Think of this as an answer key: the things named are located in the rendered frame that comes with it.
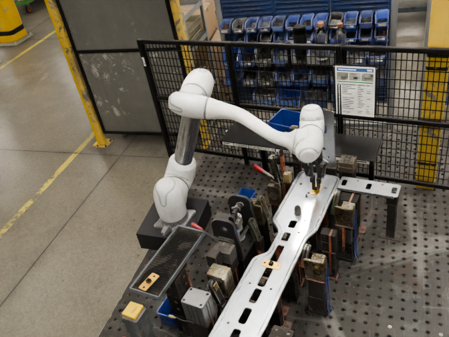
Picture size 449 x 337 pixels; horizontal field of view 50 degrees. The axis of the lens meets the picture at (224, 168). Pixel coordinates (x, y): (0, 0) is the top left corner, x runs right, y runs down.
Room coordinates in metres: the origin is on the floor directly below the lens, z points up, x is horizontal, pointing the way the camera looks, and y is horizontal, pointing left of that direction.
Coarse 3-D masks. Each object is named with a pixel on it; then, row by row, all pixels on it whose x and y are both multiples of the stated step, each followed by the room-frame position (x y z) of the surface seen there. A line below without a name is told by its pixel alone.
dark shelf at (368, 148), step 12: (228, 132) 2.49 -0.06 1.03; (240, 132) 2.46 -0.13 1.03; (252, 132) 2.43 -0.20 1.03; (228, 144) 2.39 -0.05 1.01; (240, 144) 2.35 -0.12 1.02; (252, 144) 2.31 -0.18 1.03; (264, 144) 2.28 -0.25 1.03; (276, 144) 2.26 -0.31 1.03; (336, 144) 2.14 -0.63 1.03; (348, 144) 2.12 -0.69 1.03; (360, 144) 2.10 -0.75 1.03; (372, 144) 2.07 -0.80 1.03; (336, 156) 2.04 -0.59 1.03; (360, 156) 1.99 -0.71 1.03; (372, 156) 1.97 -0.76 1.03
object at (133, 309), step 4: (128, 304) 1.20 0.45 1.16; (132, 304) 1.20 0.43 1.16; (136, 304) 1.20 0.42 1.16; (128, 308) 1.18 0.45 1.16; (132, 308) 1.18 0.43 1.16; (136, 308) 1.18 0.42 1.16; (140, 308) 1.17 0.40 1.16; (124, 312) 1.17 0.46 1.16; (128, 312) 1.17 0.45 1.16; (132, 312) 1.16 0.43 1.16; (136, 312) 1.16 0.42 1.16; (128, 316) 1.15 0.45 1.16; (132, 316) 1.14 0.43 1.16; (136, 316) 1.15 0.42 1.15
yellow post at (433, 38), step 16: (432, 0) 2.05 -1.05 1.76; (448, 0) 2.01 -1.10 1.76; (432, 16) 2.04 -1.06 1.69; (448, 16) 2.01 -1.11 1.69; (432, 32) 2.04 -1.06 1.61; (448, 32) 2.00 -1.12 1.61; (432, 64) 2.03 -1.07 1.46; (448, 64) 2.00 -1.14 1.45; (432, 80) 2.03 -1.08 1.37; (432, 96) 2.02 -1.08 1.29; (432, 112) 2.02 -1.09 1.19; (432, 144) 2.01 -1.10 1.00; (432, 160) 2.00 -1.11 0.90; (416, 176) 2.05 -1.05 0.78; (432, 176) 2.00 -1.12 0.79
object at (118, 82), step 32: (64, 0) 4.40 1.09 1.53; (96, 0) 4.26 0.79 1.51; (128, 0) 4.12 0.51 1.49; (160, 0) 4.01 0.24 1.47; (64, 32) 4.43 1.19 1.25; (96, 32) 4.31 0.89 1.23; (128, 32) 4.17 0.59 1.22; (160, 32) 4.04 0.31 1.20; (96, 64) 4.36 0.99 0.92; (128, 64) 4.21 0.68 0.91; (192, 64) 3.97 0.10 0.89; (96, 96) 4.41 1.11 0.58; (128, 96) 4.25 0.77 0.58; (96, 128) 4.44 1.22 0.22; (128, 128) 4.32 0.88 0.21; (160, 128) 4.19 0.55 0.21
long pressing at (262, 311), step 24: (288, 192) 1.85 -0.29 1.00; (288, 216) 1.68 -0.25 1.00; (312, 216) 1.65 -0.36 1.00; (288, 240) 1.53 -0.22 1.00; (288, 264) 1.39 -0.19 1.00; (240, 288) 1.31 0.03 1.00; (264, 288) 1.29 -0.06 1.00; (240, 312) 1.19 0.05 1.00; (264, 312) 1.17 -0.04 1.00; (216, 336) 1.11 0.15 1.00; (240, 336) 1.09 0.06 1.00
